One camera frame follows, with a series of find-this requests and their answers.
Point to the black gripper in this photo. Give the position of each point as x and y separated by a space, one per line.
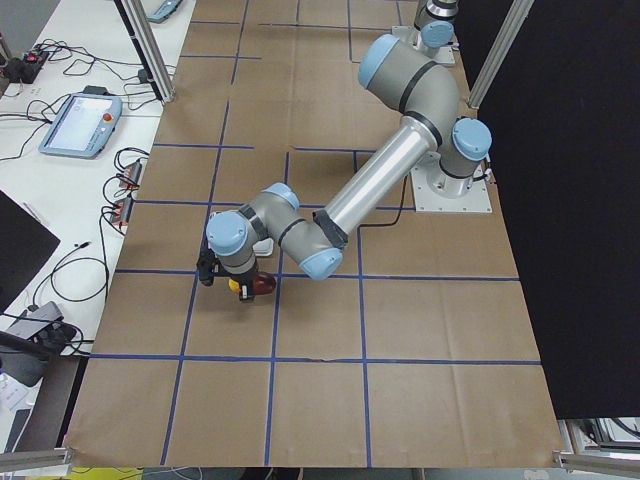
239 280

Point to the red yellow mango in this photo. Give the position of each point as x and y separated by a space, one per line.
262 284

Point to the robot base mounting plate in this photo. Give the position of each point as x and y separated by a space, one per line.
436 192

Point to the black monitor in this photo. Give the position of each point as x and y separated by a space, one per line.
26 245

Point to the teach pendant tablet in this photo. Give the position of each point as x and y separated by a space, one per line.
83 126

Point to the grey usb dock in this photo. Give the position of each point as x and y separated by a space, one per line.
30 323

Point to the brown paper table cover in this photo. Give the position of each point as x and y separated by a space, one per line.
417 352

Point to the black backdrop panel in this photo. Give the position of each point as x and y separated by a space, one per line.
564 114

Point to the aluminium frame post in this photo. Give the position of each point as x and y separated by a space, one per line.
140 33

